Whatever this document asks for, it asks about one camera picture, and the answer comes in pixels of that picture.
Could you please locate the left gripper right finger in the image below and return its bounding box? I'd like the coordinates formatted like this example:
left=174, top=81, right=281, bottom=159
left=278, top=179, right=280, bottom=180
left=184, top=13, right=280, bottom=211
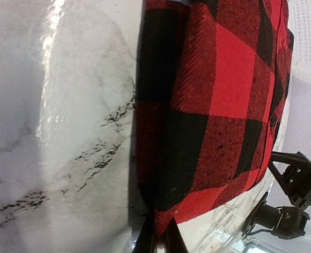
left=164, top=218, right=188, bottom=253

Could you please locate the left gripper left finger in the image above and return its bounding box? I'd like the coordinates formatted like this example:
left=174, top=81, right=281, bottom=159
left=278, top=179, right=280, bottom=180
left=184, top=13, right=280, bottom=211
left=134, top=212, right=156, bottom=253

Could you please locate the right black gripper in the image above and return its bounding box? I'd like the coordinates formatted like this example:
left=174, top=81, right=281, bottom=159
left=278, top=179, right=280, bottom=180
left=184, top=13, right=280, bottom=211
left=242, top=152, right=311, bottom=239

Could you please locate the red black plaid shirt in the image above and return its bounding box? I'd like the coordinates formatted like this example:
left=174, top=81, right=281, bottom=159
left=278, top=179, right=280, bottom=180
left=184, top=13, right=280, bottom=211
left=136, top=1, right=294, bottom=236

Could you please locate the white plastic basket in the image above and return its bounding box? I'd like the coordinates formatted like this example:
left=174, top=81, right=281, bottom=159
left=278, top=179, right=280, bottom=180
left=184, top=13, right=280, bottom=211
left=288, top=0, right=311, bottom=85

